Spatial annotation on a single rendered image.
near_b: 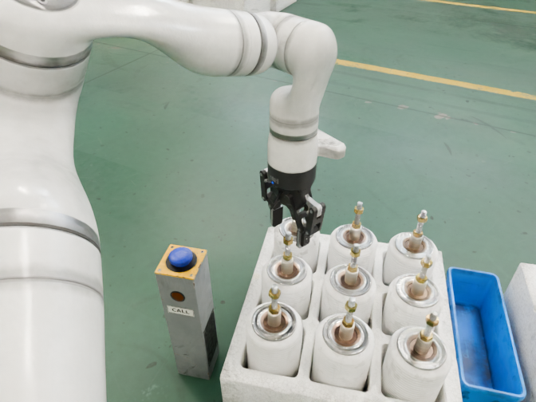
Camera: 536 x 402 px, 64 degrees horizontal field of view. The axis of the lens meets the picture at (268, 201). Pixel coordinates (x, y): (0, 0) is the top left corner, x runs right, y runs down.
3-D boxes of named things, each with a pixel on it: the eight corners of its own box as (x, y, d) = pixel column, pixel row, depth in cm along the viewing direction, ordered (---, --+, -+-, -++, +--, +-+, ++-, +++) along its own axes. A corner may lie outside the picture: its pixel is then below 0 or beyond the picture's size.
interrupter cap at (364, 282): (380, 283, 79) (380, 280, 78) (352, 305, 75) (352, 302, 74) (348, 260, 83) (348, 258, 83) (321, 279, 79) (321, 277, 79)
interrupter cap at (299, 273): (289, 251, 85) (290, 249, 85) (315, 274, 80) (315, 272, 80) (258, 268, 82) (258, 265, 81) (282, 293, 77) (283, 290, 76)
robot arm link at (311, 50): (336, 134, 61) (293, 113, 66) (349, 21, 52) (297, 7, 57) (302, 151, 57) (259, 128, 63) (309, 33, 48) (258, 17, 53)
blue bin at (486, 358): (505, 431, 82) (529, 400, 75) (444, 418, 84) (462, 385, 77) (482, 307, 105) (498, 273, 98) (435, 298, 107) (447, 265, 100)
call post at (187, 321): (209, 381, 90) (194, 281, 71) (178, 374, 91) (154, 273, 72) (219, 351, 96) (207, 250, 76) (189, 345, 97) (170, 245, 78)
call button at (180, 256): (188, 273, 72) (187, 264, 71) (166, 269, 73) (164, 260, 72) (196, 256, 76) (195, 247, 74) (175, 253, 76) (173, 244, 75)
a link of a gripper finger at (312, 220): (309, 206, 64) (301, 230, 69) (317, 214, 64) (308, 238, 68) (322, 199, 66) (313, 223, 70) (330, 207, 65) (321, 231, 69)
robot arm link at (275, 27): (292, 11, 59) (210, 1, 50) (341, 25, 54) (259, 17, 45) (281, 63, 62) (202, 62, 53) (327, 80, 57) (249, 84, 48)
